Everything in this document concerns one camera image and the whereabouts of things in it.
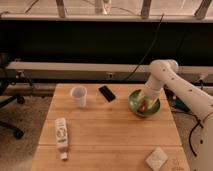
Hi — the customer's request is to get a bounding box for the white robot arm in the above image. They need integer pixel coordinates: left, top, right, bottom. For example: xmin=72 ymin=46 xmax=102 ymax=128
xmin=143 ymin=60 xmax=213 ymax=171

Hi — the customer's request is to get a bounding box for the black floor cable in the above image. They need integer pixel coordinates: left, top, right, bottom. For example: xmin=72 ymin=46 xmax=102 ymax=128
xmin=164 ymin=87 xmax=205 ymax=158

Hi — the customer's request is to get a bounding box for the black cable on wall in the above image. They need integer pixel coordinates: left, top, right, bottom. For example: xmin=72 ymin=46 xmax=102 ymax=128
xmin=122 ymin=13 xmax=165 ymax=82

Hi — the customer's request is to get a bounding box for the white square sponge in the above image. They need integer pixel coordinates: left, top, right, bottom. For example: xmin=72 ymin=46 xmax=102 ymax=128
xmin=146 ymin=147 xmax=168 ymax=171

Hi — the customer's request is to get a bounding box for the green ceramic bowl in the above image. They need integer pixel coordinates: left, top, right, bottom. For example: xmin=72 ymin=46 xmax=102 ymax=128
xmin=128 ymin=89 xmax=160 ymax=117

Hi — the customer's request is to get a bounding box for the black office chair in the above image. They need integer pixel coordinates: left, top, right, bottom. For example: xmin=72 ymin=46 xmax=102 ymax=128
xmin=0 ymin=52 xmax=27 ymax=140

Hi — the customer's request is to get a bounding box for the black rectangular block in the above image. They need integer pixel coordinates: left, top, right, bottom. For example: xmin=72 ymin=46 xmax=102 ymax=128
xmin=99 ymin=86 xmax=116 ymax=102

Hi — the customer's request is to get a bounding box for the white tube bottle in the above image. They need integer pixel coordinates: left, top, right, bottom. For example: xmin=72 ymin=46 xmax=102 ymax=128
xmin=55 ymin=118 xmax=68 ymax=161

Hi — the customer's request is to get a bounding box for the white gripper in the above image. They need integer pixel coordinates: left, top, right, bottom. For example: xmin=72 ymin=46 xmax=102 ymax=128
xmin=140 ymin=92 xmax=159 ymax=106

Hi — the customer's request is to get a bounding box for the translucent plastic cup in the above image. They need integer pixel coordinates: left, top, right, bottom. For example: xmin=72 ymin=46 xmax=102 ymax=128
xmin=70 ymin=86 xmax=87 ymax=107

